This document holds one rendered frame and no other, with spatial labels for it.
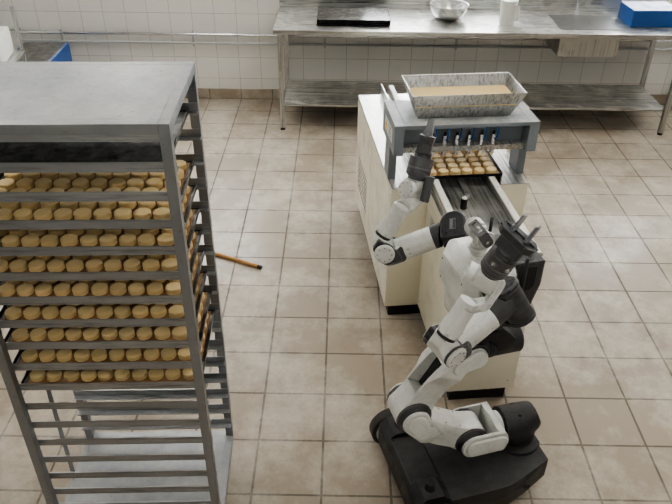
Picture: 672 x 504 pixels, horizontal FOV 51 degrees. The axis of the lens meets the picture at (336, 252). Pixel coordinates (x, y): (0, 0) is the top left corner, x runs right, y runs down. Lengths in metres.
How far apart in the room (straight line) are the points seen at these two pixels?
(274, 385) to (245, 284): 0.89
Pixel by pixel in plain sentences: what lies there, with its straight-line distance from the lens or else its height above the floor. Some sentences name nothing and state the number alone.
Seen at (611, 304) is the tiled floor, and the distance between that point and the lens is 4.46.
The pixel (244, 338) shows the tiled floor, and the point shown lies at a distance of 3.92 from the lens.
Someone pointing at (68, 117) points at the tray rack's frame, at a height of 1.82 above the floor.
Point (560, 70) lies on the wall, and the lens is 7.10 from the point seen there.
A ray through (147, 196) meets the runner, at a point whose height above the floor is 1.59.
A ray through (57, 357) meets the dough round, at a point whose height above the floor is 0.97.
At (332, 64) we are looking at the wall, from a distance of 6.79.
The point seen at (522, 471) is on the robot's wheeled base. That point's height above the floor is 0.17.
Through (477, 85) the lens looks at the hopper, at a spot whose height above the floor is 1.26.
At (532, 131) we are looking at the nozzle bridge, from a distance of 3.63.
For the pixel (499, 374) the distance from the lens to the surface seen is 3.53.
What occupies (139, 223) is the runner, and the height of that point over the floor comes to 1.50.
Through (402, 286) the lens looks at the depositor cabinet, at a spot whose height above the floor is 0.22.
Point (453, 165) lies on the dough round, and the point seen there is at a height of 0.92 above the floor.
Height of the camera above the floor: 2.55
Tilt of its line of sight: 34 degrees down
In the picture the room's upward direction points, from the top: 1 degrees clockwise
